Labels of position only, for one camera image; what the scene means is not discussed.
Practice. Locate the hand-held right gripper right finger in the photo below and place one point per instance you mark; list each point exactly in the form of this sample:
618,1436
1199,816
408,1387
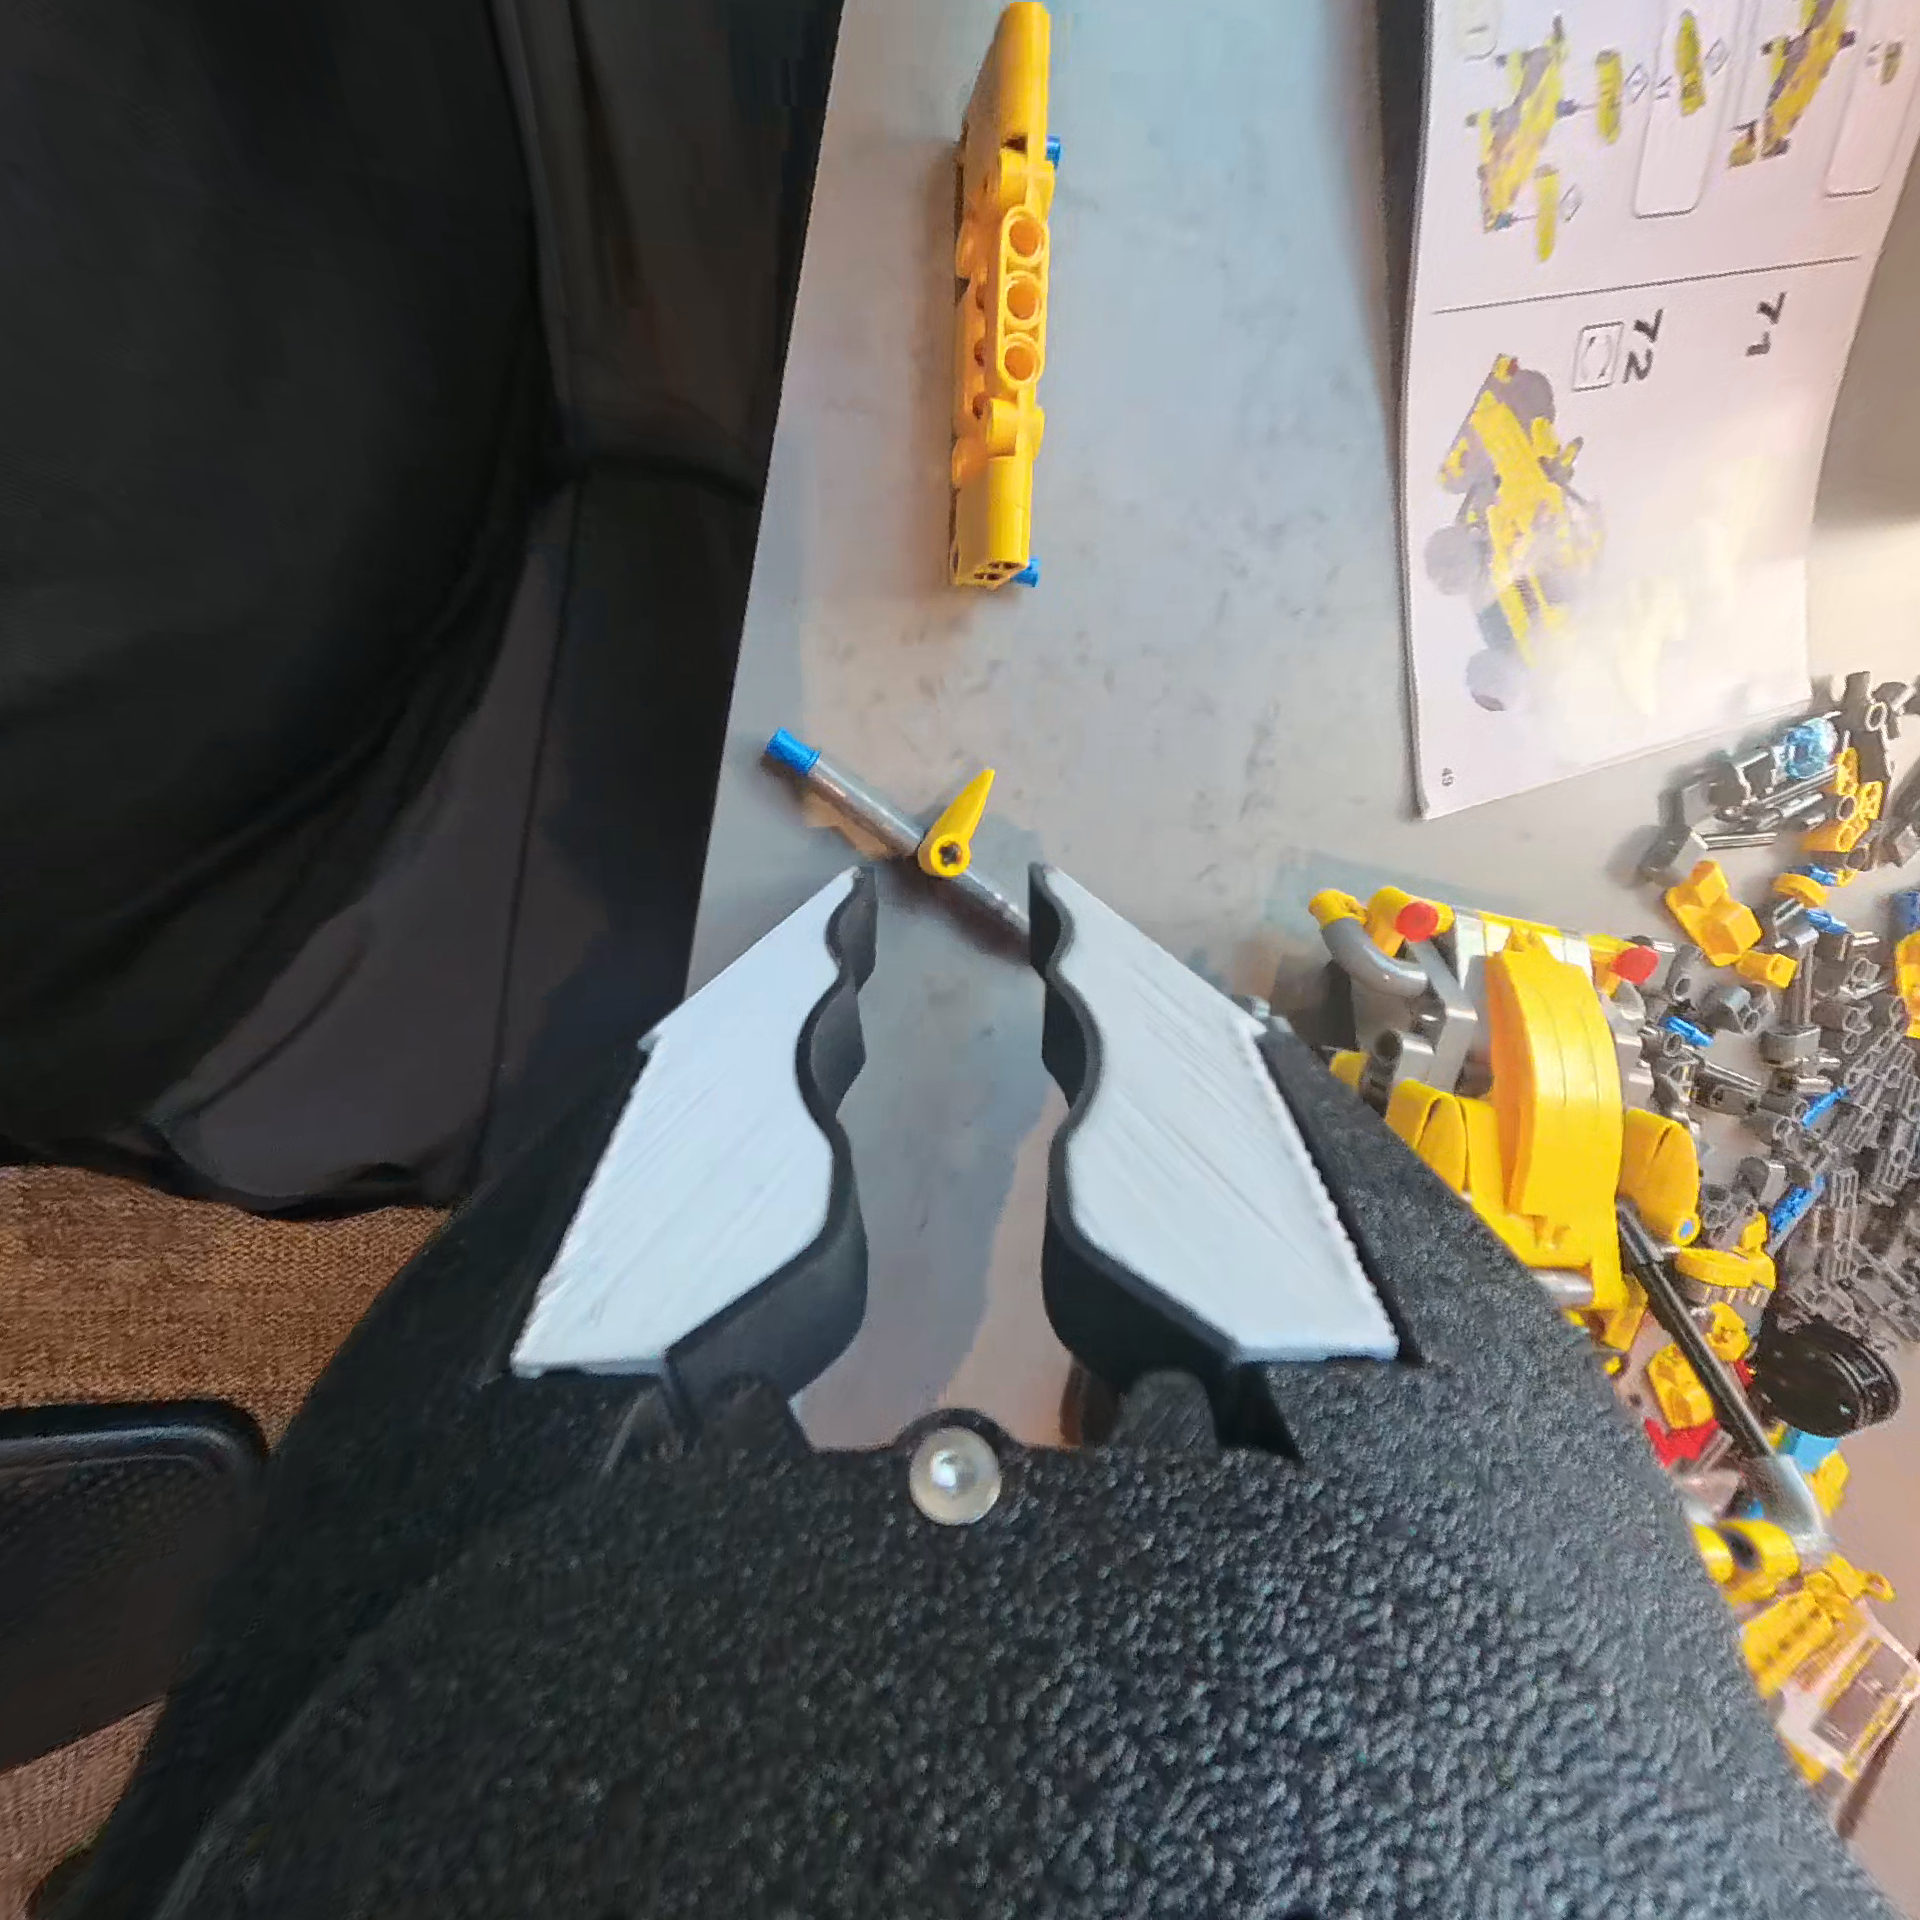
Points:
1214,1184

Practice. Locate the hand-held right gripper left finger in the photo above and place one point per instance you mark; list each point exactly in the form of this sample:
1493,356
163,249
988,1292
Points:
706,1184

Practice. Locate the yellow toy vehicle model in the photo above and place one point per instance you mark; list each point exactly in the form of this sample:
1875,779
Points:
1546,1077

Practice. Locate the grey toy axle yellow connector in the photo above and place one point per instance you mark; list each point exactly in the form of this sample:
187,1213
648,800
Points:
869,812

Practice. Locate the yellow toy brick panel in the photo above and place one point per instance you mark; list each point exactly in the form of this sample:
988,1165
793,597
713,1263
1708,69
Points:
1012,300

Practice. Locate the grey desk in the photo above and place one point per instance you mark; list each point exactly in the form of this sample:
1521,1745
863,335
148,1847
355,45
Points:
1199,451

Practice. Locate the pile of grey toy bricks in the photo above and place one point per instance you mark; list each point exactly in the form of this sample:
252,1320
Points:
1794,1021

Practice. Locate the black toy wheel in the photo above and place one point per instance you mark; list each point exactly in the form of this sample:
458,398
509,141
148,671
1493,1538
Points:
1817,1373

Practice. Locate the black office chair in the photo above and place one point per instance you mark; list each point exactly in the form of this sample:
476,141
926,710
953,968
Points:
123,1558

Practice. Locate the person's black pants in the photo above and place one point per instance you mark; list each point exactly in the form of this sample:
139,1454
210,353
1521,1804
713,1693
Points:
299,600

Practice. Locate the toy instruction booklet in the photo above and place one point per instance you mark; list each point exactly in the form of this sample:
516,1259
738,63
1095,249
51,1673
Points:
1616,493

